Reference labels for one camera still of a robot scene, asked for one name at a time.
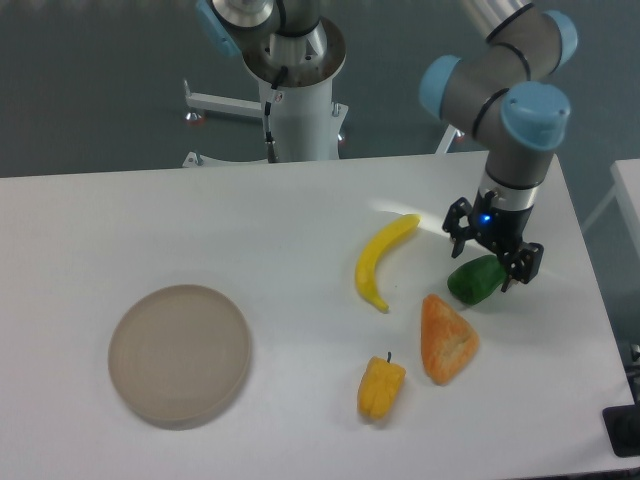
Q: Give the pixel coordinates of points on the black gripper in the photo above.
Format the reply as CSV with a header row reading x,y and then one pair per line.
x,y
497,229

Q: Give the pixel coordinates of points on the green bell pepper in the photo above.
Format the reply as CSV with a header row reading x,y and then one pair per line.
x,y
476,280

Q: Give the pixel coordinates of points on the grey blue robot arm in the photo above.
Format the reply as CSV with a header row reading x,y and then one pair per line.
x,y
501,99

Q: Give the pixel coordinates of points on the yellow bell pepper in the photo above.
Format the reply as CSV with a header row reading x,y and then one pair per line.
x,y
379,387

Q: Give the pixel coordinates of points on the yellow banana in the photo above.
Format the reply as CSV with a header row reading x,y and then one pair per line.
x,y
381,243

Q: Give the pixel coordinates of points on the orange triangular bread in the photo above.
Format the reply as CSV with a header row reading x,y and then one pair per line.
x,y
448,341

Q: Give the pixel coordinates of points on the white side table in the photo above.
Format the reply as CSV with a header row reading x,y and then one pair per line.
x,y
625,192

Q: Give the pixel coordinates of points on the black device at edge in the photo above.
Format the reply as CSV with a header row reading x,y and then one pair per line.
x,y
622,426

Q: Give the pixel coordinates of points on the beige round plate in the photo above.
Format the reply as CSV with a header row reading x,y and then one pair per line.
x,y
179,356

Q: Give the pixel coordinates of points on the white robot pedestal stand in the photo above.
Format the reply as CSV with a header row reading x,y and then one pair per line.
x,y
300,119

